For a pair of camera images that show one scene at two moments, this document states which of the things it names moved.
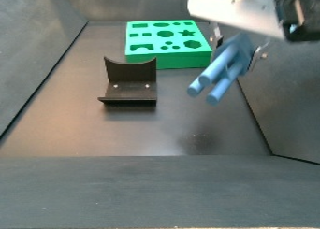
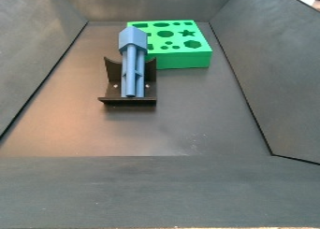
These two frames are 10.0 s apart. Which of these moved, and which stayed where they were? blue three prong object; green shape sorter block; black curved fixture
Moved: blue three prong object
Stayed: black curved fixture; green shape sorter block
